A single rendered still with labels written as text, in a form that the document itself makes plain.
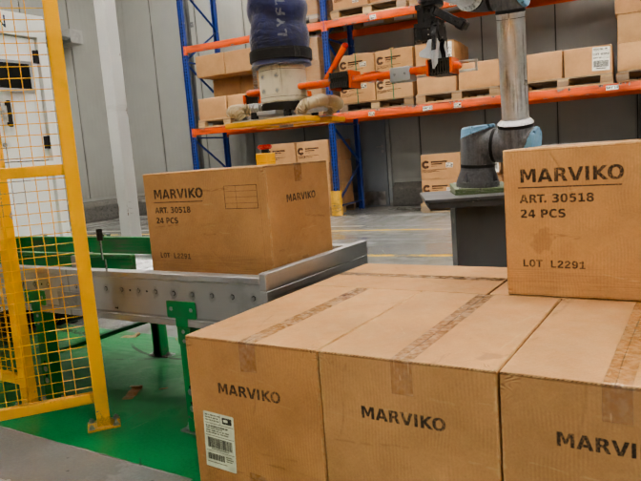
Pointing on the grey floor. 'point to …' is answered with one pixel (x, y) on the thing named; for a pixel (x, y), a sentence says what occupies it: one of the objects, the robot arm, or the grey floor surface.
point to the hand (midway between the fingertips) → (441, 67)
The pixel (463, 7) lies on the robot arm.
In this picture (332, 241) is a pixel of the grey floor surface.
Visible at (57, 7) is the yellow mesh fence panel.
